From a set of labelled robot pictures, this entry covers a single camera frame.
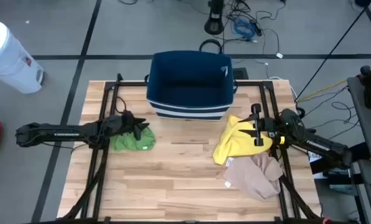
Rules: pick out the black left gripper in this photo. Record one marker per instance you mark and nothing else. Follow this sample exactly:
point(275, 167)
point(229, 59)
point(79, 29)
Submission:
point(123, 124)

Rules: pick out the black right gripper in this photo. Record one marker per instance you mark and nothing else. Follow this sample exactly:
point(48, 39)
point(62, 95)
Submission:
point(269, 127)

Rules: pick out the yellow towel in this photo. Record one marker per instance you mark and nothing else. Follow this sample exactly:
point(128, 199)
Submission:
point(235, 143)

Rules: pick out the green towel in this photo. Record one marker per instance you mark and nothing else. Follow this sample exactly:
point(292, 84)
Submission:
point(126, 144)

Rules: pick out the beige towel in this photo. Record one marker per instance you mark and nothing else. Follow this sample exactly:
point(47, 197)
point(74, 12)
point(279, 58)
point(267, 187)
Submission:
point(253, 180)

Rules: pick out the navy white striped fabric basket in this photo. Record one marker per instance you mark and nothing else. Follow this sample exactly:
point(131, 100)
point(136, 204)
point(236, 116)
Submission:
point(188, 81)

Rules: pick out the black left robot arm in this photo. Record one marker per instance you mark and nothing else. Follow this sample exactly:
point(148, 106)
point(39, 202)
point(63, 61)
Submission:
point(54, 134)

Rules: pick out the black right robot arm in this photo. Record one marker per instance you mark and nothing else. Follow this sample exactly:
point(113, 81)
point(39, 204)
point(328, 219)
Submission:
point(322, 146)

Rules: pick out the black floor outlet box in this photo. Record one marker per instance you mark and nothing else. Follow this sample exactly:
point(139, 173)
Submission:
point(239, 73)

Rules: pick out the white paper sign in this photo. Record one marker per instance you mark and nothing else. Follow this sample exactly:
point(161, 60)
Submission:
point(312, 157)

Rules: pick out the white plug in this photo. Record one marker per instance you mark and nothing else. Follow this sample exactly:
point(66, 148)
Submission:
point(279, 55)

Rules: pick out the black power strip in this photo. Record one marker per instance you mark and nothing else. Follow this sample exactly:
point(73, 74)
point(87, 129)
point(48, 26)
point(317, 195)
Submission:
point(257, 28)

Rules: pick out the thin black pole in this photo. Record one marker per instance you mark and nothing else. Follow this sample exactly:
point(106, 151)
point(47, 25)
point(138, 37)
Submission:
point(328, 59)

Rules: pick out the black stand base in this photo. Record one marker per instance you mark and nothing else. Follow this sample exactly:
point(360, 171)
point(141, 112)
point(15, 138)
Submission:
point(214, 25)

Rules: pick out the black cart beam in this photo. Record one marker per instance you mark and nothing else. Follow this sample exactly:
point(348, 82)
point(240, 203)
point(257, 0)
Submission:
point(359, 152)

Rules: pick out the grey side table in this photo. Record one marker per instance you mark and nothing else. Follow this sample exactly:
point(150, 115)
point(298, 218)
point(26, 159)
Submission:
point(362, 112)

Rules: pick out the white trash can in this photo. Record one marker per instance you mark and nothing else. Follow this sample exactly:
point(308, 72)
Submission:
point(8, 59)

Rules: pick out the black metal table frame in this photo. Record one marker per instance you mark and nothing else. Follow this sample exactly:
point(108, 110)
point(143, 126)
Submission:
point(129, 83)

